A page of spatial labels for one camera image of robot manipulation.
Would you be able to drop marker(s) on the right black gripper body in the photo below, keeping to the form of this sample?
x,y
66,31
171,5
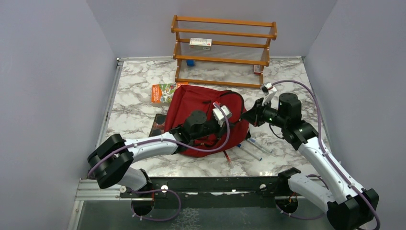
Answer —
x,y
265,113

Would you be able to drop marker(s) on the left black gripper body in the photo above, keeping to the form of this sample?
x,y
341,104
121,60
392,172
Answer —
x,y
211,127

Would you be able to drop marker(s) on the red student backpack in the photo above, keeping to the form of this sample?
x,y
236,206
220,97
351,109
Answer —
x,y
191,107

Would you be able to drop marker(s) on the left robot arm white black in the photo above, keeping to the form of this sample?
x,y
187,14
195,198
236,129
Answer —
x,y
110,162

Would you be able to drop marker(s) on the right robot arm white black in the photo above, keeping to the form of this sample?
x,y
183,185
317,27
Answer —
x,y
346,203

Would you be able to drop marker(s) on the clear pen blue cap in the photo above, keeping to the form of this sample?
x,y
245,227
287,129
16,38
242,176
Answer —
x,y
259,146

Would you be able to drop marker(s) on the blue capped white marker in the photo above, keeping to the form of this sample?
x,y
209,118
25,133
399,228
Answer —
x,y
248,152

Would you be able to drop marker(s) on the red pen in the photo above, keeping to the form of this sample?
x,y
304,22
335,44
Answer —
x,y
228,160

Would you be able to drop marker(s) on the small red white box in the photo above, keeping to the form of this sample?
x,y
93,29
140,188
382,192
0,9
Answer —
x,y
257,69

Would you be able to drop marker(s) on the dark book three days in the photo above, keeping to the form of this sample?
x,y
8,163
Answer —
x,y
158,125

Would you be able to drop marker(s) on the orange green children's book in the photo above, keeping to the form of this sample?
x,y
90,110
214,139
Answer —
x,y
163,93

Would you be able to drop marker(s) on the small blue cube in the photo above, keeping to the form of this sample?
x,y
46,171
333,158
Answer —
x,y
190,63

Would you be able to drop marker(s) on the wooden three-tier shelf rack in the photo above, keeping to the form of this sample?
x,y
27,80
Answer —
x,y
234,42

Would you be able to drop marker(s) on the white box on shelf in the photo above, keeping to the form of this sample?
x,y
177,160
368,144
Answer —
x,y
200,44

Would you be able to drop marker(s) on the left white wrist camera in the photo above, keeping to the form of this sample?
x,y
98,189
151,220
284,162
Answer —
x,y
221,113

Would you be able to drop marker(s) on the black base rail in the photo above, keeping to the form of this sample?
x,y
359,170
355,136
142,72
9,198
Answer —
x,y
194,192

